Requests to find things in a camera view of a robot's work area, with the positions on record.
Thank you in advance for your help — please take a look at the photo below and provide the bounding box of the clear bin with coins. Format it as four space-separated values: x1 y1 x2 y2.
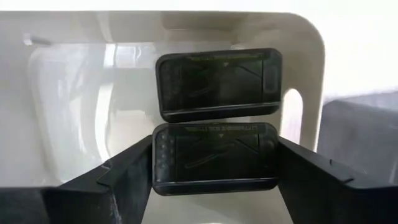
317 91 398 187

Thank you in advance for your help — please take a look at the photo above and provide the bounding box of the white plastic bin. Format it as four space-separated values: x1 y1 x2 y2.
0 11 326 224

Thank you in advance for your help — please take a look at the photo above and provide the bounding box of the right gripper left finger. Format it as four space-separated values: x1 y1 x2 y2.
58 135 153 224

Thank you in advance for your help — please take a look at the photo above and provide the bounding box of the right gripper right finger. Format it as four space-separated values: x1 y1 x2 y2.
277 136 355 224

